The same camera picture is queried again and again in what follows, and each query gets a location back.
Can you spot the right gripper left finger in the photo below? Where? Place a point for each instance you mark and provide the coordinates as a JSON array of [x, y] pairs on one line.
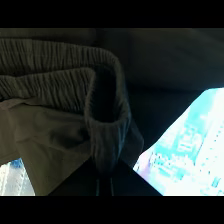
[[83, 183]]

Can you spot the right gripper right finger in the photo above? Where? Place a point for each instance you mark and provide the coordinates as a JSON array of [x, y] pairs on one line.
[[133, 185]]

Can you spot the dark green pants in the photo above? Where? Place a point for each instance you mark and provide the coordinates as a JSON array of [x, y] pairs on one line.
[[60, 133]]

